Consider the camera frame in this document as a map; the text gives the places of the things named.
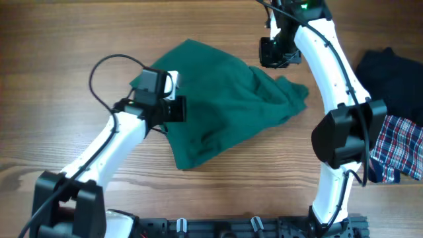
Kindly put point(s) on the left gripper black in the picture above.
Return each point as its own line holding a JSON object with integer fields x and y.
{"x": 178, "y": 105}

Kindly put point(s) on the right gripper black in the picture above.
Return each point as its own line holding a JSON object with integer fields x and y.
{"x": 266, "y": 61}

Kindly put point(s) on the green cloth garment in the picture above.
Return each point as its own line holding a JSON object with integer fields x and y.
{"x": 227, "y": 102}

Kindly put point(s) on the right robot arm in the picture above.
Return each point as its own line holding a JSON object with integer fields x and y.
{"x": 305, "y": 30}

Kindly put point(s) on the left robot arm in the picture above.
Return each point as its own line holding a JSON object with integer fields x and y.
{"x": 71, "y": 203}

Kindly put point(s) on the black cloth garment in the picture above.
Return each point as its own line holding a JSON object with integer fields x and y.
{"x": 395, "y": 80}

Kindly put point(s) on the navy blue cloth garment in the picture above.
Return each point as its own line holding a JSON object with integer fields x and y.
{"x": 382, "y": 173}

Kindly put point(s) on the red plaid cloth garment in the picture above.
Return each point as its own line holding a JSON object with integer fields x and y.
{"x": 399, "y": 145}

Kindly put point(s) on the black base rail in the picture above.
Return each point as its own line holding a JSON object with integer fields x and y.
{"x": 281, "y": 227}

